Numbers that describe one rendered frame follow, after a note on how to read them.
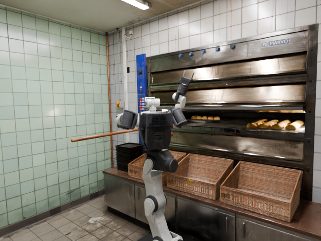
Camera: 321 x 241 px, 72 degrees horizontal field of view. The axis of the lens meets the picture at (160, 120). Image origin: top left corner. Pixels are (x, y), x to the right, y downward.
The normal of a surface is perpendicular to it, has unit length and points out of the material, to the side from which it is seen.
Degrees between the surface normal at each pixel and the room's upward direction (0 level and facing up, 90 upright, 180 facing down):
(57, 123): 90
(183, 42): 90
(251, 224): 91
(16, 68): 90
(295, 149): 70
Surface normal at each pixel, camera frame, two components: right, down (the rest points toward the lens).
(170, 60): -0.65, 0.10
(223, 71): -0.60, -0.26
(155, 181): 0.75, -0.14
